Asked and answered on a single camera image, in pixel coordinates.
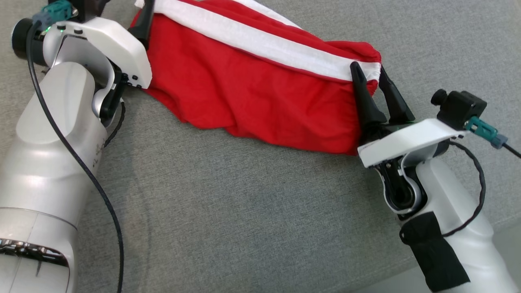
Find thin black left gripper cable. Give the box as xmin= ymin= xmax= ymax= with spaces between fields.
xmin=104 ymin=101 xmax=126 ymax=148

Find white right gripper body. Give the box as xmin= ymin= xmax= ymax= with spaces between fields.
xmin=357 ymin=118 xmax=471 ymax=168

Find thick black right camera cable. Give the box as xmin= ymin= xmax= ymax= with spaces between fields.
xmin=503 ymin=142 xmax=521 ymax=159

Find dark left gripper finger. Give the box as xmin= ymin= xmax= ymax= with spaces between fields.
xmin=128 ymin=0 xmax=155 ymax=50

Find thick black left camera cable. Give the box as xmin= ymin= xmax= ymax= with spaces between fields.
xmin=26 ymin=20 xmax=125 ymax=293

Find teal right camera connector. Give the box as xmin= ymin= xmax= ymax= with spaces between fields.
xmin=465 ymin=116 xmax=508 ymax=149

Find black tape patch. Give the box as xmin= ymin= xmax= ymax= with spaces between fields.
xmin=399 ymin=211 xmax=471 ymax=293

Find red shorts with white stripe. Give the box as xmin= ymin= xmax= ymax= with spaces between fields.
xmin=134 ymin=0 xmax=383 ymax=156

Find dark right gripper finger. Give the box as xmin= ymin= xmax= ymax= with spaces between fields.
xmin=350 ymin=61 xmax=387 ymax=141
xmin=379 ymin=67 xmax=416 ymax=125

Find thin black right gripper cable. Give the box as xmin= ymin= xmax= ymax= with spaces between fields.
xmin=442 ymin=140 xmax=487 ymax=237

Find teal camera connector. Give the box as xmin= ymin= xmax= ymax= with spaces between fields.
xmin=465 ymin=116 xmax=508 ymax=149
xmin=32 ymin=0 xmax=79 ymax=31

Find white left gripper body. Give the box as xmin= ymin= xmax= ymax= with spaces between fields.
xmin=43 ymin=18 xmax=153 ymax=90

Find teal left camera connector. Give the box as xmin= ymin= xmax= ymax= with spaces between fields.
xmin=32 ymin=0 xmax=79 ymax=31

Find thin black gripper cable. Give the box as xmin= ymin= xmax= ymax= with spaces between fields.
xmin=104 ymin=101 xmax=126 ymax=148
xmin=442 ymin=140 xmax=487 ymax=237

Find thick black camera cable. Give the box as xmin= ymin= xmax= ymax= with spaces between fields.
xmin=503 ymin=142 xmax=521 ymax=159
xmin=26 ymin=20 xmax=125 ymax=293

